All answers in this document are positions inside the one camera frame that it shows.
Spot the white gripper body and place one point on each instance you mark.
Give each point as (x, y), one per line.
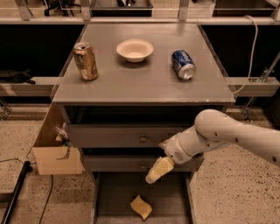
(174, 150)

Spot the yellow sponge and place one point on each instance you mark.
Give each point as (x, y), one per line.
(141, 207)

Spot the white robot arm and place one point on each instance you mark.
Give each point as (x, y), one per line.
(213, 129)

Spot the top grey drawer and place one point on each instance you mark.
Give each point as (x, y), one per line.
(119, 136)

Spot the bottom grey open drawer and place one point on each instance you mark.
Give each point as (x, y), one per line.
(170, 199)

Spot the grey wooden drawer cabinet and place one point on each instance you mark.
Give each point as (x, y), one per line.
(147, 93)

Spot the middle grey drawer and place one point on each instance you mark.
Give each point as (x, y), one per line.
(129, 163)

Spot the blue soda can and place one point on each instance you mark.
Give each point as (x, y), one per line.
(183, 65)

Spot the white paper bowl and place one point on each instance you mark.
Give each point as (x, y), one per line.
(135, 50)

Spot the cardboard box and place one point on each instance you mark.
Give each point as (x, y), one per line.
(53, 157)

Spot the gold soda can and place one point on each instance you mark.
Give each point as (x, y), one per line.
(84, 58)

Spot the black floor bar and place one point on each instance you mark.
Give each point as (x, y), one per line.
(10, 198)

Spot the black office chair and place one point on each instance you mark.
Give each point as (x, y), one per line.
(65, 6)

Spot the black object on ledge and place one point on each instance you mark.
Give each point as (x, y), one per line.
(14, 76)

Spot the metal bracket on rail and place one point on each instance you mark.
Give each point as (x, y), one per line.
(266, 71)

